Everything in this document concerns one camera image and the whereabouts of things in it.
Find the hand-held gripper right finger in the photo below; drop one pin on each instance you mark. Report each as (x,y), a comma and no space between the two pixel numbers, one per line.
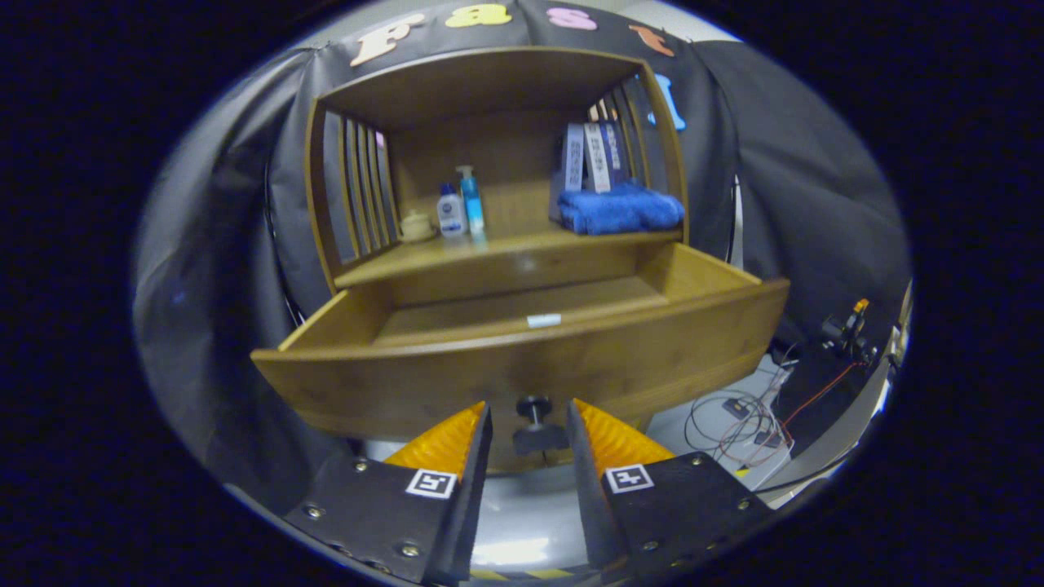
(587,489)

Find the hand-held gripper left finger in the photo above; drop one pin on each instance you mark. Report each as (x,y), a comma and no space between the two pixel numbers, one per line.
(469,489)

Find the black round drawer knob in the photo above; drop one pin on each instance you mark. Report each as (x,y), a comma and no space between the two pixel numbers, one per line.
(534,405)

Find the wooden countertop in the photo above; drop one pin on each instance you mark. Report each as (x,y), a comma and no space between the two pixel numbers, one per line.
(457,254)

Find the wooden cabinet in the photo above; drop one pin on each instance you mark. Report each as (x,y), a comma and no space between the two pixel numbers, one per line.
(489,90)

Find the beige lidded teacup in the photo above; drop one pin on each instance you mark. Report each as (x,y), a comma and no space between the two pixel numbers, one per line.
(417,228)

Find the white bottle with blue cap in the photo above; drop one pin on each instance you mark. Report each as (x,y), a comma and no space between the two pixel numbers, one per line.
(451,216)

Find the blue folded towel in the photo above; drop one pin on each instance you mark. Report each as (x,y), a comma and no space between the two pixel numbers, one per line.
(620,212)

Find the blue pump bottle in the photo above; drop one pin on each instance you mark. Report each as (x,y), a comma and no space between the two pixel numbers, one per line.
(472,208)

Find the white spine book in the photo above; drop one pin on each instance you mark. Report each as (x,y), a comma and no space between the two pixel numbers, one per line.
(598,159)

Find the dark blue book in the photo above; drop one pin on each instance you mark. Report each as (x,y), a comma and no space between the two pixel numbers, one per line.
(617,151)

